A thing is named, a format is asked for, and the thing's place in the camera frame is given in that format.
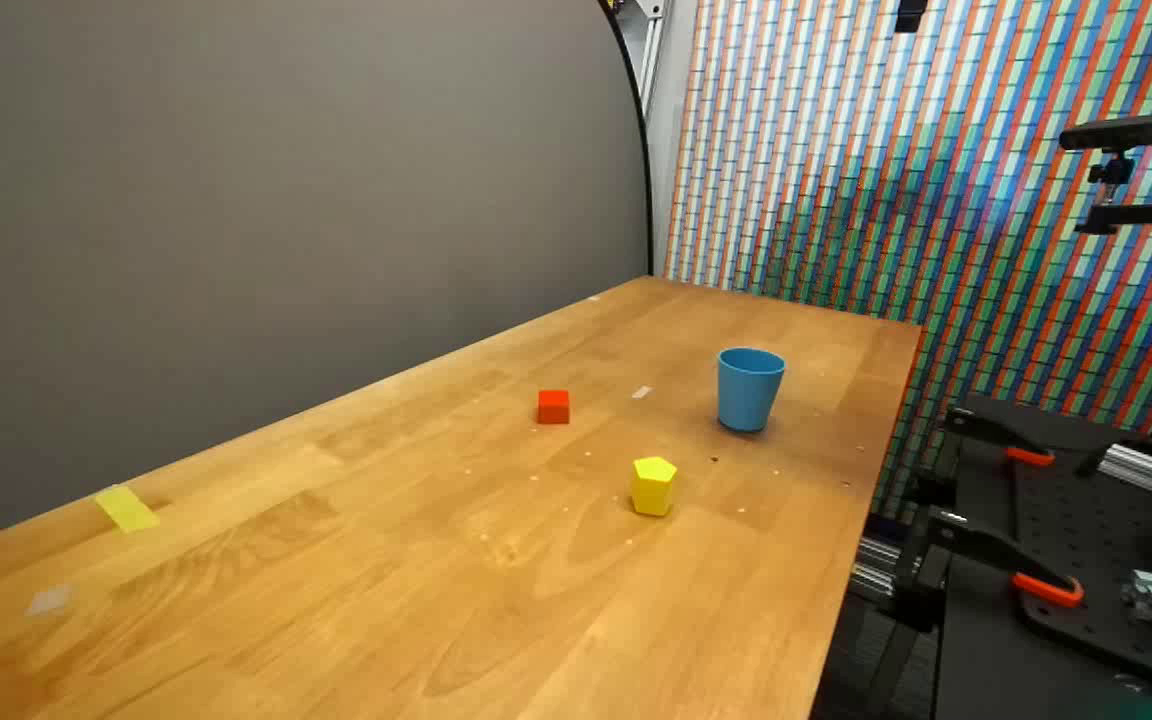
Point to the red cube block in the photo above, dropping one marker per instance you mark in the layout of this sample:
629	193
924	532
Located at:
552	407

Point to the blue plastic cup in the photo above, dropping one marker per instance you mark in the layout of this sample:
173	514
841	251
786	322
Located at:
750	390

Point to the colourful patterned cloth backdrop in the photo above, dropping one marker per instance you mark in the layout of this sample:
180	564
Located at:
870	163

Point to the yellow tape piece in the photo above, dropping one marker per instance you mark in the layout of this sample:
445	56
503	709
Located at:
127	509

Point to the black hanging object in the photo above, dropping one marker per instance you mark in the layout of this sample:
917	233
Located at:
908	12

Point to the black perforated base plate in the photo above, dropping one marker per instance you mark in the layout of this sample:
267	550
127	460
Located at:
1070	520

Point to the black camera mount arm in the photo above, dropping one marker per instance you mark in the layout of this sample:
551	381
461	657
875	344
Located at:
1140	214

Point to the black external camera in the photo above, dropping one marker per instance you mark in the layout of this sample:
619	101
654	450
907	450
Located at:
1126	130

